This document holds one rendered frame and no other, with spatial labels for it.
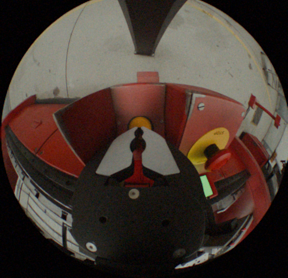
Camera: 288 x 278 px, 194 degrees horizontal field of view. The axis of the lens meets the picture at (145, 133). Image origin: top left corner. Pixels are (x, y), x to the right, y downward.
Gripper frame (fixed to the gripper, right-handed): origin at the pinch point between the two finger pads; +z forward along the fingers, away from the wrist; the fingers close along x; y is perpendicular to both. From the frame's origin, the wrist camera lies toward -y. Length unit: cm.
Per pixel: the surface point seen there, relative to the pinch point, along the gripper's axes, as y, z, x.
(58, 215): 26.5, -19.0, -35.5
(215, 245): 16.6, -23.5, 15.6
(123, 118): -0.2, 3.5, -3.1
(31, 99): -36, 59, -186
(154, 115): -0.5, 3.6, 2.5
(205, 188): 9.9, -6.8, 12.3
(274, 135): 52, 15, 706
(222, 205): 49, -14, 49
